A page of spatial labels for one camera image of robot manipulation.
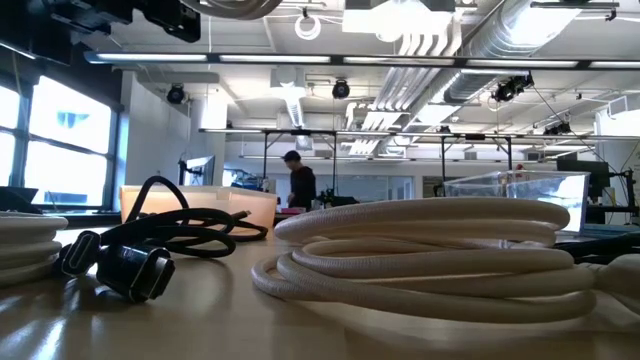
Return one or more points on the grey computer monitor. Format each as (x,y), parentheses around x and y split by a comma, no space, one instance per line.
(200,172)

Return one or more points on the orange plastic bin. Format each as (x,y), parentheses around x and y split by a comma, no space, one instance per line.
(215,200)

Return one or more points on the overhead light bar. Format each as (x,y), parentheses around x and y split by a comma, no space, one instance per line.
(350,60)

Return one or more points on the person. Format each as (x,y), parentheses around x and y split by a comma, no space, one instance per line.
(302,187)

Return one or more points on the clear plastic bin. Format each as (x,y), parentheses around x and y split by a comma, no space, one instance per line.
(545,200)

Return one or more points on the black computer monitor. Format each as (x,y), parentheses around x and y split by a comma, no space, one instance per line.
(582,172)

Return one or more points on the black round ceiling camera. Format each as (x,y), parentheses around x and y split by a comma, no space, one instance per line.
(176,94)
(341,89)

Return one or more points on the black background rig frame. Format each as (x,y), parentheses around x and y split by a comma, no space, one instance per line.
(300,132)

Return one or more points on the silver ventilation duct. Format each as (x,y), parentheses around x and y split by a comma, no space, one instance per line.
(500,35)

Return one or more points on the black ceiling camera cluster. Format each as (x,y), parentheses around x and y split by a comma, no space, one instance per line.
(510,87)

